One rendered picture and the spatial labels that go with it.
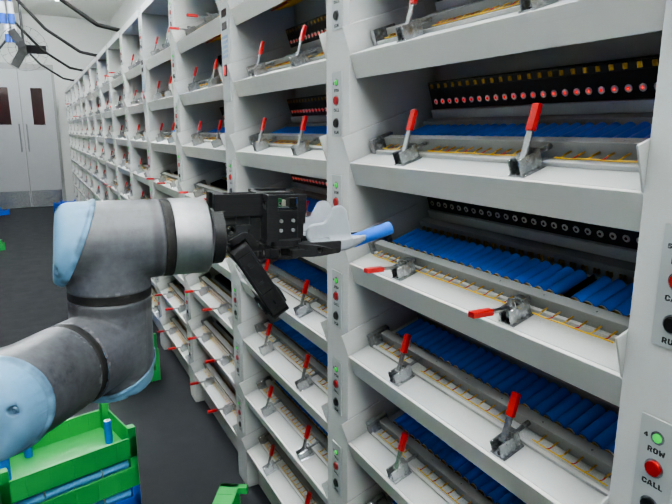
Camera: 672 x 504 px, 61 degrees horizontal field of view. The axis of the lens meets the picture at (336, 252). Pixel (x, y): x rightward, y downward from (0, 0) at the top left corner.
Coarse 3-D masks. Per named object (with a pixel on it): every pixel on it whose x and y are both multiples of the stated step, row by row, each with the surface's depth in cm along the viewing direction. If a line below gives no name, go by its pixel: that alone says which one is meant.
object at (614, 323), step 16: (400, 256) 105; (416, 256) 100; (432, 256) 98; (448, 272) 93; (464, 272) 89; (480, 272) 87; (464, 288) 87; (480, 288) 86; (496, 288) 83; (512, 288) 80; (528, 288) 79; (544, 304) 76; (560, 304) 73; (576, 304) 72; (576, 320) 72; (592, 320) 69; (608, 320) 67; (624, 320) 66
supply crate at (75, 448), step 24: (48, 432) 145; (72, 432) 149; (96, 432) 151; (120, 432) 148; (24, 456) 140; (48, 456) 140; (72, 456) 140; (96, 456) 134; (120, 456) 138; (0, 480) 121; (24, 480) 124; (48, 480) 128; (72, 480) 131
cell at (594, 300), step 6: (612, 282) 75; (618, 282) 74; (606, 288) 74; (612, 288) 74; (618, 288) 74; (594, 294) 73; (600, 294) 73; (606, 294) 73; (612, 294) 73; (588, 300) 73; (594, 300) 72; (600, 300) 73
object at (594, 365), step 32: (416, 224) 119; (480, 224) 103; (352, 256) 113; (384, 288) 103; (416, 288) 94; (448, 288) 91; (448, 320) 88; (480, 320) 80; (544, 320) 75; (512, 352) 77; (544, 352) 71; (576, 352) 67; (608, 352) 65; (576, 384) 68; (608, 384) 63
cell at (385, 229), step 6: (372, 228) 79; (378, 228) 79; (384, 228) 79; (390, 228) 79; (354, 234) 77; (360, 234) 77; (366, 234) 78; (372, 234) 78; (378, 234) 78; (384, 234) 79; (366, 240) 78; (372, 240) 78
